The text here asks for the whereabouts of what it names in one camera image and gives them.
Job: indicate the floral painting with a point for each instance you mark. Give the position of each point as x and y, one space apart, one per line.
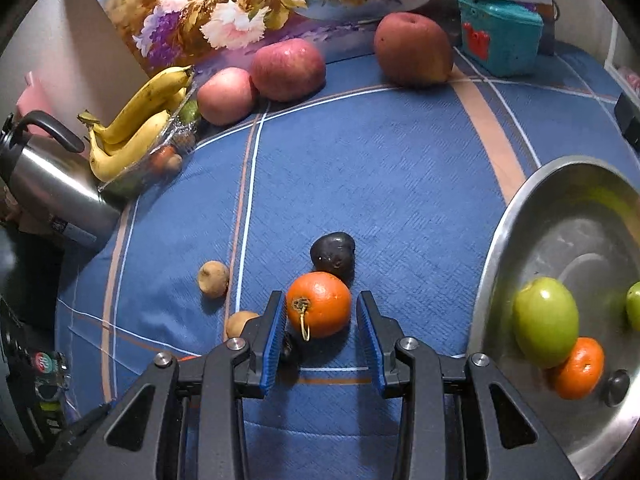
225 5

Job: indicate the tangerine with looped stem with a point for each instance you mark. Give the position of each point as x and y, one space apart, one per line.
320 305

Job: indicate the smooth brown kiwi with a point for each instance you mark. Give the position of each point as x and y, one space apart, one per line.
240 324

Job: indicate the yellow banana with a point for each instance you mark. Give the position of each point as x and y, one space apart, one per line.
130 152
145 100
172 102

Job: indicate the black appliance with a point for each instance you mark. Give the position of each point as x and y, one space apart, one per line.
25 280

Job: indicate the glass mug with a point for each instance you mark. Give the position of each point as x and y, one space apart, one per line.
47 375

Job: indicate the round steel plate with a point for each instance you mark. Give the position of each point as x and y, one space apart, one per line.
550 230

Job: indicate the black power adapter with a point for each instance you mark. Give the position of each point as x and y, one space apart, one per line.
629 120

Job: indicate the small orange in container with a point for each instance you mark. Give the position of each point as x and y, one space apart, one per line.
161 157

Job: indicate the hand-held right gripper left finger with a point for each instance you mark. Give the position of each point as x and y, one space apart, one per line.
272 345

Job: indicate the small kiwi in container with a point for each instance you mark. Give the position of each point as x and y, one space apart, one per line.
175 162

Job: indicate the dark red apple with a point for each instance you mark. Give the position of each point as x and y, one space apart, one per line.
412 47

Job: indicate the pink plastic bag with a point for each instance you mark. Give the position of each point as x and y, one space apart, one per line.
630 77

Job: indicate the green fruit in container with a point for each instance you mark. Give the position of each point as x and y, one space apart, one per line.
122 187
189 112

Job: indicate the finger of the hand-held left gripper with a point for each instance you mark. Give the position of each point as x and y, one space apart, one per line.
85 422

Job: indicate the pink object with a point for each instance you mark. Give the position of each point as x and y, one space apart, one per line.
32 100

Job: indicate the pointed green jujube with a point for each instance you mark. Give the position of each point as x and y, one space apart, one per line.
634 306

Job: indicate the brown kiwi with dimple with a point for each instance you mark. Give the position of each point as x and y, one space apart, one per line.
214 279

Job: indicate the pale pink apple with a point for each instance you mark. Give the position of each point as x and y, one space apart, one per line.
226 96

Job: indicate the clear plastic fruit container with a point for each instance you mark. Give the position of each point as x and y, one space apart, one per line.
165 140

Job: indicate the steel thermos jug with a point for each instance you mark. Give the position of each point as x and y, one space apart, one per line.
55 190

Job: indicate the teal plastic box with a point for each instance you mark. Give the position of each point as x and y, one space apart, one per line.
500 35

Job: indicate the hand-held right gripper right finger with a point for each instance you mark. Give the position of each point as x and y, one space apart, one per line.
372 345

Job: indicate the round green jujube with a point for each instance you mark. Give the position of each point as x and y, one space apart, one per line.
545 320

